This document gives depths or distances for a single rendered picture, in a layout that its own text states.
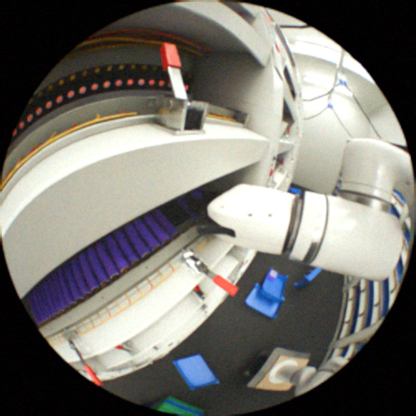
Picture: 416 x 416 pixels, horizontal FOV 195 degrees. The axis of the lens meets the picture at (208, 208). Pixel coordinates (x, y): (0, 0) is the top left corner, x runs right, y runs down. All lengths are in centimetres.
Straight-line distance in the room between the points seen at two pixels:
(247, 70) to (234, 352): 136
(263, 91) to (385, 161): 21
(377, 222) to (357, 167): 5
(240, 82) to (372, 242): 31
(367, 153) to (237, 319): 115
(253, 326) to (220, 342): 29
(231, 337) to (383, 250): 108
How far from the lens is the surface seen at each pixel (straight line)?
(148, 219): 23
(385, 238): 17
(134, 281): 19
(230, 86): 30
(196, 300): 39
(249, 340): 118
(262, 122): 25
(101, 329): 24
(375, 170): 15
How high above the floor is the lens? 113
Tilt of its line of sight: 35 degrees down
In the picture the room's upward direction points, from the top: straight up
